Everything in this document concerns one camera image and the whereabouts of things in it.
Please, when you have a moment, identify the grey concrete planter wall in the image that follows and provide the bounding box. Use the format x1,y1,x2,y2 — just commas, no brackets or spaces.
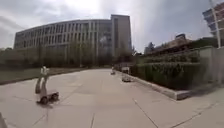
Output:
114,45,224,101

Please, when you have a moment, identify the small wheeled vehicle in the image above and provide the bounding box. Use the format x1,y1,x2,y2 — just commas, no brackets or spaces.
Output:
35,90,61,106

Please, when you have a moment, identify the row of trees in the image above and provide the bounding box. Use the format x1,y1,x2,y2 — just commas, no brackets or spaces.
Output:
0,41,134,68

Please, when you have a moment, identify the pale concrete slab plaza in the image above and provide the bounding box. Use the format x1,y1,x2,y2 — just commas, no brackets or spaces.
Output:
0,68,224,128

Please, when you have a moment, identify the dark green hedge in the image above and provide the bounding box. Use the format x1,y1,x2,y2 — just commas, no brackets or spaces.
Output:
131,49,205,91

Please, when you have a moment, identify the person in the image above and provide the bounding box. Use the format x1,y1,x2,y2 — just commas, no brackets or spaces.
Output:
34,64,51,96

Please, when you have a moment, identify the low brown building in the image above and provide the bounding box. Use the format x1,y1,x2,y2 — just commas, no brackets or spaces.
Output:
143,33,194,56

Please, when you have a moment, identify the pale tall pole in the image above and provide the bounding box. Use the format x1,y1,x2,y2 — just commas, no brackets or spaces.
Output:
209,0,222,49

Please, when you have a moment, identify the grass strip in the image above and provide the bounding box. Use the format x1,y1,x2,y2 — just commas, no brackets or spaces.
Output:
0,67,84,84

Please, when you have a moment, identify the large grey building with tower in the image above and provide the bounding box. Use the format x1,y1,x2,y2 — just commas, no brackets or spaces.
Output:
13,13,133,66

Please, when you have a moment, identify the grey building with banded floors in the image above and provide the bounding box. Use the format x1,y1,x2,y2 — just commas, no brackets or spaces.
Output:
201,0,224,39

